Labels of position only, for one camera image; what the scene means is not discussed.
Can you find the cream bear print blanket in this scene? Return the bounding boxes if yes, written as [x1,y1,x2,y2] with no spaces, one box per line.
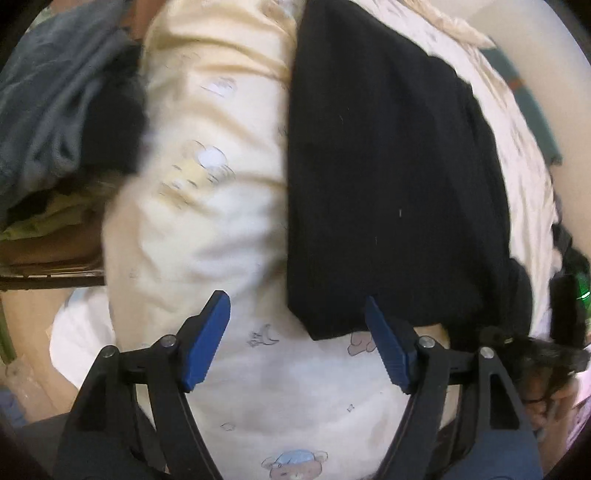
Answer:
[48,0,561,480]

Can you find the grey denim garment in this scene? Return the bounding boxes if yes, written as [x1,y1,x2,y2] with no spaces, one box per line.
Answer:
[0,0,139,199]

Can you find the black pants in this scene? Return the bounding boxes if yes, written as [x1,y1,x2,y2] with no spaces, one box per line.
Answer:
[286,0,532,341]

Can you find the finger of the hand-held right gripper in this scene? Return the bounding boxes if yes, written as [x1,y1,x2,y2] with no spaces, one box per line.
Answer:
[480,325,589,377]

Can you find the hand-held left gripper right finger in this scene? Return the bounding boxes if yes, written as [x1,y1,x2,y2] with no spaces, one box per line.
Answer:
[364,295,546,480]

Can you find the dark brown chair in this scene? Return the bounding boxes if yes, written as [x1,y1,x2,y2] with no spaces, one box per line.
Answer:
[0,222,107,291]

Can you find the black crumpled garment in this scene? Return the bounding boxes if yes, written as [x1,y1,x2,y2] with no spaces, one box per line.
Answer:
[550,222,587,278]

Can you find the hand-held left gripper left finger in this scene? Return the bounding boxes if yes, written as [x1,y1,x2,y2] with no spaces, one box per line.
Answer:
[54,290,232,480]

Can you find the yellow green cloth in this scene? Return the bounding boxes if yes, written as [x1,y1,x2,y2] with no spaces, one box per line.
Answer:
[0,189,107,241]

